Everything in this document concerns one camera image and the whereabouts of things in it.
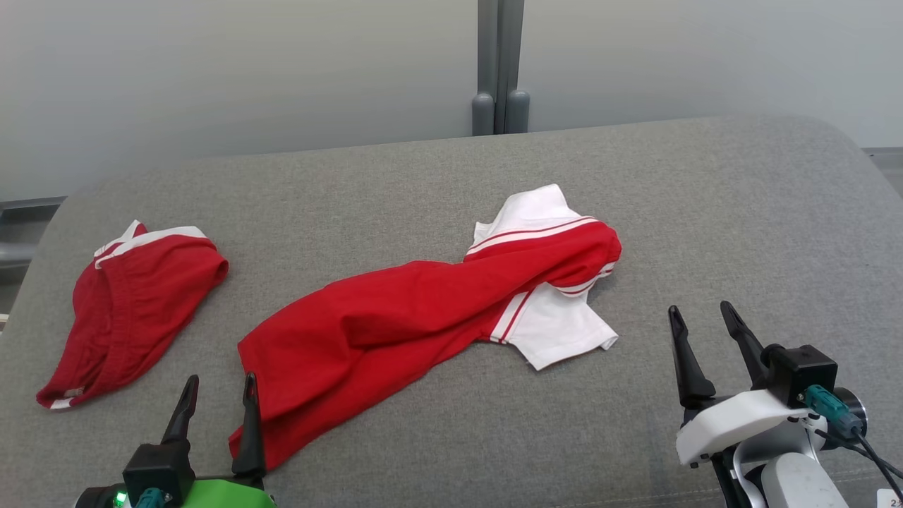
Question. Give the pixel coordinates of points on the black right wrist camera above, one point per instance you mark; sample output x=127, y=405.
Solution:
x=801, y=370

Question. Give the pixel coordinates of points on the red white basketball shirt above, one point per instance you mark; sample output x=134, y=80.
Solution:
x=381, y=331

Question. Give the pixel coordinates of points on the teal camera connector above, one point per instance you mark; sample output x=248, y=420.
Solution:
x=149, y=498
x=829, y=408

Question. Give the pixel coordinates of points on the grey metal frame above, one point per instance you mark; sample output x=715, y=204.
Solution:
x=17, y=254

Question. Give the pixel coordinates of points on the teal right camera connector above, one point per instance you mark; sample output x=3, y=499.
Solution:
x=829, y=408

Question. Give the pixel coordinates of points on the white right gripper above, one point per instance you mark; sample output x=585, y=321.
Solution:
x=726, y=423

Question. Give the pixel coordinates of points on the red shorts with white stripe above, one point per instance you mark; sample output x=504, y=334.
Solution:
x=134, y=310

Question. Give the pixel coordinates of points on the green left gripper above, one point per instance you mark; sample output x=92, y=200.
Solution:
x=226, y=494

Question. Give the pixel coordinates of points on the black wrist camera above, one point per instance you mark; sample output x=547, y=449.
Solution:
x=159, y=466
x=801, y=370

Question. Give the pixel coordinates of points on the grey metal partition post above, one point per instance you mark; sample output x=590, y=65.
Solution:
x=501, y=63

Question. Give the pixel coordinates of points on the teal left camera connector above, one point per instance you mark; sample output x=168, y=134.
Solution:
x=149, y=498

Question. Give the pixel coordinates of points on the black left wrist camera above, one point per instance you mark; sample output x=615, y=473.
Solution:
x=159, y=466

